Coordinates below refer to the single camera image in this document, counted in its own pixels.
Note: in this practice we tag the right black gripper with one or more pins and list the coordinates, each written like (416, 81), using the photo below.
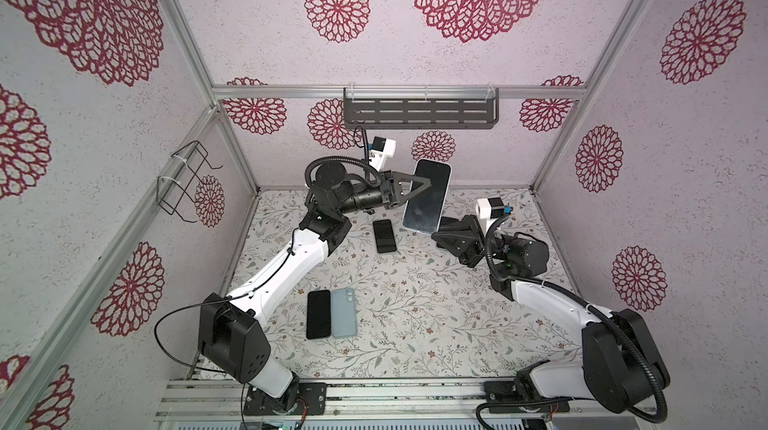
(470, 246)

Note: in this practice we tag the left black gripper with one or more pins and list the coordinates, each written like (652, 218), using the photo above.
(386, 182)

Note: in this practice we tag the black phone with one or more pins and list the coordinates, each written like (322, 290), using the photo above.
(423, 211)
(384, 236)

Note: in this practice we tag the light blue phone case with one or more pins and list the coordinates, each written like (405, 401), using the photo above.
(343, 313)

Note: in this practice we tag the black phone removed from case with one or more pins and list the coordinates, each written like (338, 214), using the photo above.
(319, 317)

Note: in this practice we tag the black smartphone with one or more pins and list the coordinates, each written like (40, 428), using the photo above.
(448, 226)

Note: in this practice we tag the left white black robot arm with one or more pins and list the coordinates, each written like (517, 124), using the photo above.
(231, 334)

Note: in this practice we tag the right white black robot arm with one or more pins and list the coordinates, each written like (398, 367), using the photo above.
(621, 368)

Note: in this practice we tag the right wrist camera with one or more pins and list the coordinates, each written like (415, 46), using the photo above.
(490, 209)

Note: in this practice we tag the grey slotted wall shelf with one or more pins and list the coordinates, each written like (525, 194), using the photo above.
(419, 113)

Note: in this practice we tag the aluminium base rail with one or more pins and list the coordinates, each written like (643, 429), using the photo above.
(342, 398)

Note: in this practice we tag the black wire wall basket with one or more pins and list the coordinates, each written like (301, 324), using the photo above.
(193, 193)

